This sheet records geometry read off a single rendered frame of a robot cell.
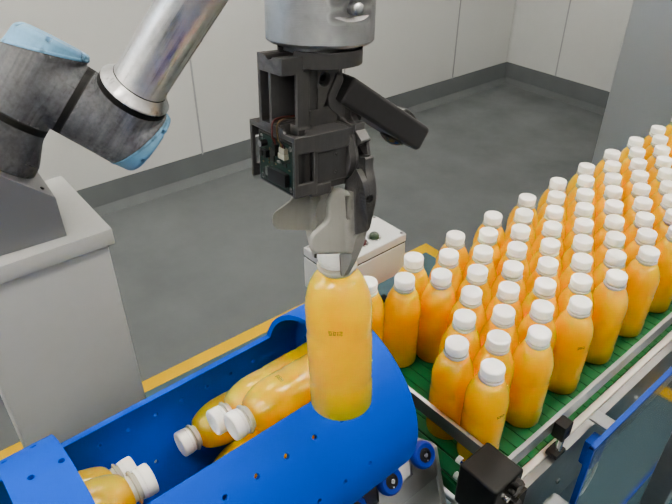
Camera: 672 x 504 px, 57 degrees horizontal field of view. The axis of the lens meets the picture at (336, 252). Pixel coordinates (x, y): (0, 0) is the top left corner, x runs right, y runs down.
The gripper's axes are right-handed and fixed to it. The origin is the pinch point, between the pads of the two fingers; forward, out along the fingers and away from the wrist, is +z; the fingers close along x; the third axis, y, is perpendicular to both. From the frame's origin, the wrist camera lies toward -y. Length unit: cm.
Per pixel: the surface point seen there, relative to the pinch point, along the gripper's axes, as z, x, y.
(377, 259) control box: 32, -40, -42
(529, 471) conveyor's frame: 53, 4, -40
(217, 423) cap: 31.9, -17.1, 6.7
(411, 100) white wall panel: 89, -303, -309
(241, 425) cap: 28.0, -11.0, 6.2
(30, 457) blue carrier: 23.9, -16.7, 29.4
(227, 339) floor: 129, -156, -64
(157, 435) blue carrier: 38.5, -26.6, 12.1
